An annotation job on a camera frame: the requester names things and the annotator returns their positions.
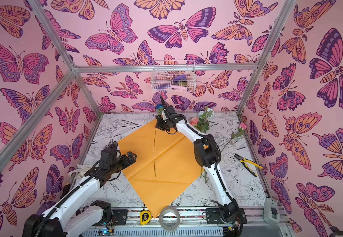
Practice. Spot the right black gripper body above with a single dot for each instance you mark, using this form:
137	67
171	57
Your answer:
165	113

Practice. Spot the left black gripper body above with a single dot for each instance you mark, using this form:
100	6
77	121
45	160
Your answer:
119	165

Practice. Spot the blue fake rose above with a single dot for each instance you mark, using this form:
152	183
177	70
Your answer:
156	130

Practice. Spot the orange wrapping paper sheet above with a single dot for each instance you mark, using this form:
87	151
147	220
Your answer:
178	180

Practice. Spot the small pink fake rose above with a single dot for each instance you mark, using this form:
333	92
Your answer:
240	132

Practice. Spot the white fake rose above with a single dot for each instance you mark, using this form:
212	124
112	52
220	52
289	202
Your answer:
206	114

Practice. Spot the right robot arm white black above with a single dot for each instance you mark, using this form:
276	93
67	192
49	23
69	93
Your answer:
207	155

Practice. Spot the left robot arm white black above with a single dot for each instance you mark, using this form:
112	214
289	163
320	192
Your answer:
62	219

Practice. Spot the black screwdriver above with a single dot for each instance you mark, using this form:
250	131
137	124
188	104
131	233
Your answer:
65	190

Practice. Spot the yellow tape measure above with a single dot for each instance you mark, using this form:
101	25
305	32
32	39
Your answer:
145	216

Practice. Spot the green circuit board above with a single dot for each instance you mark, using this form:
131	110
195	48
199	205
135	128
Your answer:
105	232

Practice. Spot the clear tape roll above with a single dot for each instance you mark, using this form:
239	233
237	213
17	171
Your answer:
169	219

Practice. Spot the grey plastic clamp device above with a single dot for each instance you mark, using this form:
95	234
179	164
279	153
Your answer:
271	213

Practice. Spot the white wire basket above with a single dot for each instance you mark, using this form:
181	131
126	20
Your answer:
173	76

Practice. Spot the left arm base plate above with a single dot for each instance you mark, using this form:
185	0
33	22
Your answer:
115	217

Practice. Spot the yellow handled pliers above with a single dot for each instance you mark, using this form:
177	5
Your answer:
245	162

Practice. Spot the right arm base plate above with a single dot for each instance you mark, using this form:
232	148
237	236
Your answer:
213	216

